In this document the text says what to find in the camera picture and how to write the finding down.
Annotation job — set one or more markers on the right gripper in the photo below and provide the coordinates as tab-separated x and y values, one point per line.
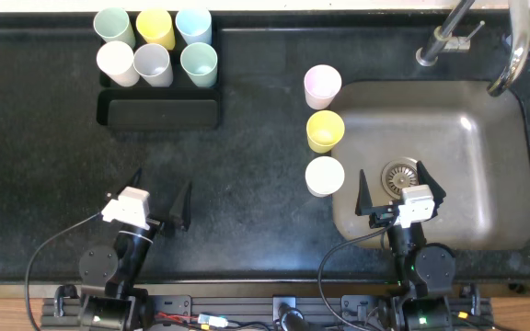
382	216

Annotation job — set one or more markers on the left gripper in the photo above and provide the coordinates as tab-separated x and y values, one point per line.
161	222

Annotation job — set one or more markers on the yellow cup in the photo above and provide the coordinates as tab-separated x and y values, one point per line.
325	129
154	26

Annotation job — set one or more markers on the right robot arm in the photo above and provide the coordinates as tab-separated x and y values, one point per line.
430	266

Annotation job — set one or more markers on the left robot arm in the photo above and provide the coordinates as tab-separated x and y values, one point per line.
127	257

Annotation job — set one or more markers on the steel sink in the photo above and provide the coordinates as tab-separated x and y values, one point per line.
453	138

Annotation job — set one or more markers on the white cup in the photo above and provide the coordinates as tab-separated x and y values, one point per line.
115	60
324	175

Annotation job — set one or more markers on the black tray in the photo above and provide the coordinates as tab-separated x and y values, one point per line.
164	112

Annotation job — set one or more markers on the grey cup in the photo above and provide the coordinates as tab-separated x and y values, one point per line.
152	62

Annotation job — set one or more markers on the pink cup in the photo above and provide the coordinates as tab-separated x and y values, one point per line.
322	83

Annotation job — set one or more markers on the green cup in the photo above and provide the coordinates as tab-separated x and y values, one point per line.
112	24
199	62

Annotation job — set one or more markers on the blue cup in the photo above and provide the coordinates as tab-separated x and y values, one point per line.
193	24

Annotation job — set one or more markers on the steel tap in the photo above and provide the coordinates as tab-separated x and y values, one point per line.
520	46

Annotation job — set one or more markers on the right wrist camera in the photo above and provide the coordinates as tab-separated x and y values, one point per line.
416	204

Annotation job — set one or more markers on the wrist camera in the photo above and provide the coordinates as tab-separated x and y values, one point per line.
128	208
416	204

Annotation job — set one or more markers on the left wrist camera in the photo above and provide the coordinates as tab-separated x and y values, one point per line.
128	208

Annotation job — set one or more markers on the mounting rail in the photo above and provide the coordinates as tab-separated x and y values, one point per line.
246	310

